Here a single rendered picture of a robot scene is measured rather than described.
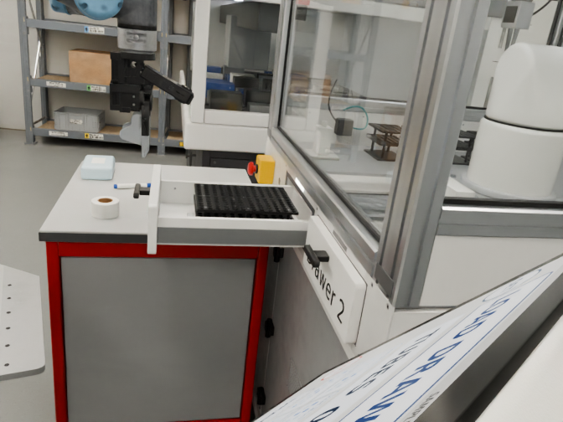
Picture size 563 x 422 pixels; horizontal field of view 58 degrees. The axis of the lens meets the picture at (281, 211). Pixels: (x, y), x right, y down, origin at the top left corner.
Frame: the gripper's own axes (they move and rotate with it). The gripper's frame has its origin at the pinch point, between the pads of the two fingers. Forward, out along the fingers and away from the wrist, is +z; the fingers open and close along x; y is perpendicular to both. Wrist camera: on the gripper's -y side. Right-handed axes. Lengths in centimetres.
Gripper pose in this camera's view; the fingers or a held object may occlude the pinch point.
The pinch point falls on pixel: (147, 149)
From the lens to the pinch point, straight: 113.1
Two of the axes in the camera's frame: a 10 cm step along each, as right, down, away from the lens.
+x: 1.9, 3.6, -9.1
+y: -9.8, -0.3, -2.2
